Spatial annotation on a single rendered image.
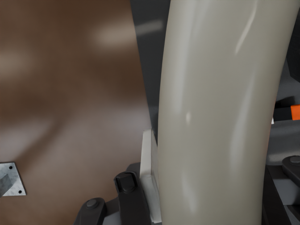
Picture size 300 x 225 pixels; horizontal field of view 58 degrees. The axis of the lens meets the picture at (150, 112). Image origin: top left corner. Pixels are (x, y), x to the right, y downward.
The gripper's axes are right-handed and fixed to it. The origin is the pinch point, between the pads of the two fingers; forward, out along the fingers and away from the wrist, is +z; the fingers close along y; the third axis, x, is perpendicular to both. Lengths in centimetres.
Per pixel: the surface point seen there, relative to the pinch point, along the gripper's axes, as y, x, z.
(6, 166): -89, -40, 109
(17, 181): -86, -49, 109
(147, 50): -4, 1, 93
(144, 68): -6, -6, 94
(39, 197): -79, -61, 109
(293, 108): 45, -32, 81
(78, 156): -49, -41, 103
